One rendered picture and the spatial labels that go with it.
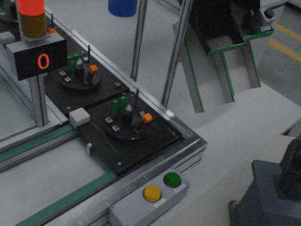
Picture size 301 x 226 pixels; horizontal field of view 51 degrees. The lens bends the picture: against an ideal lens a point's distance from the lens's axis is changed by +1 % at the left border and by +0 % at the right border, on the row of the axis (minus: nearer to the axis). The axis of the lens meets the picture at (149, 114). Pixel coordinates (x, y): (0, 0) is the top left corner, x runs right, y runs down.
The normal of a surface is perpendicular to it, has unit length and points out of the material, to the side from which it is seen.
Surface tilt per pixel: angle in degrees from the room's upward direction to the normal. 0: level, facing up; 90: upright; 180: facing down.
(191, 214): 0
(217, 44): 25
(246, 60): 90
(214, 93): 45
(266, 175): 0
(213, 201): 0
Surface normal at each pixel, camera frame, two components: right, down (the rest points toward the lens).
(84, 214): 0.14, -0.73
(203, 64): 0.46, -0.07
